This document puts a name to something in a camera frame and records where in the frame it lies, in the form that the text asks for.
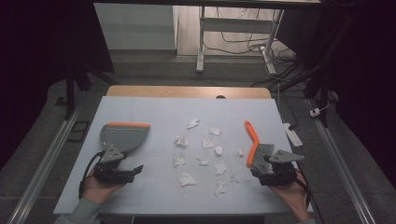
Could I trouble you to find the grey dustpan with orange edge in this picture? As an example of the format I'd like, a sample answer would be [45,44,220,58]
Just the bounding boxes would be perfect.
[99,121,151,154]

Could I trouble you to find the person's left hand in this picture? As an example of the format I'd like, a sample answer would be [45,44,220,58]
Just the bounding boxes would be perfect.
[81,167,125,205]

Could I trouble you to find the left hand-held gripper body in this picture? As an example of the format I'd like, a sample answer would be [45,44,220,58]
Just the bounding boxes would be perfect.
[92,146,135,185]

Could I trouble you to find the white metal desk frame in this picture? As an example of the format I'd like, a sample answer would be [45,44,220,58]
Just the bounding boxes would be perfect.
[195,5,286,76]

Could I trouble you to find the aluminium rail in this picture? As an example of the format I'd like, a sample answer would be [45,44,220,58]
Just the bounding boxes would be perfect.
[7,105,82,224]
[305,98,376,224]

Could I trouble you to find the white foam board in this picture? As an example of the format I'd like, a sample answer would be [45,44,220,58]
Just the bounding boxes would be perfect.
[53,95,314,217]

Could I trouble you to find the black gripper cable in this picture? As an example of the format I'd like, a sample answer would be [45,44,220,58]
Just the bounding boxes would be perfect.
[78,150,106,200]
[293,167,326,224]

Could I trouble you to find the black metal stand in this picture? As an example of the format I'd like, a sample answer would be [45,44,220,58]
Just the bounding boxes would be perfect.
[274,12,359,129]
[64,55,119,121]

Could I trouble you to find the white power strip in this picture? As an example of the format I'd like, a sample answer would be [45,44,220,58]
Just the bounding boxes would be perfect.
[282,122,304,148]

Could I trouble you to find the wooden table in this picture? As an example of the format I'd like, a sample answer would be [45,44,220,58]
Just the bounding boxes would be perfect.
[106,85,273,100]

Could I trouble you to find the orange brush with grey bristles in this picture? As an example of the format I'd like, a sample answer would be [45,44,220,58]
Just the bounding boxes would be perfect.
[244,119,276,179]

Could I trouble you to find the person's right hand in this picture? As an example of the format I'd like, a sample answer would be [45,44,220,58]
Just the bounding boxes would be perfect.
[268,170,313,223]

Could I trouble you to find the tangle of black floor cables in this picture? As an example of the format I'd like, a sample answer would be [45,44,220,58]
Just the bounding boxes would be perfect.
[204,7,301,89]

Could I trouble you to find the white cabinet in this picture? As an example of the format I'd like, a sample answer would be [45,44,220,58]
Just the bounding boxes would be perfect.
[93,3,179,51]

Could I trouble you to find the black rectangular floor frame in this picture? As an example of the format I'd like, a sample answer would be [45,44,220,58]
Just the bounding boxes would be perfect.
[66,119,92,144]

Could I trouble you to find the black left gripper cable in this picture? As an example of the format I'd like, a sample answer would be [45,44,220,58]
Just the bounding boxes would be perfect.
[78,150,106,200]

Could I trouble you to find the white paper scraps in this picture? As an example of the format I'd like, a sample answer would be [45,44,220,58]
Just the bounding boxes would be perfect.
[172,117,247,198]

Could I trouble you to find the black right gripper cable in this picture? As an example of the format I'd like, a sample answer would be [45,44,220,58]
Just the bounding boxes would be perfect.
[293,167,326,224]

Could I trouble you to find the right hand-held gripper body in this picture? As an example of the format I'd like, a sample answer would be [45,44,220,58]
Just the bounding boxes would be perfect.
[258,148,305,188]

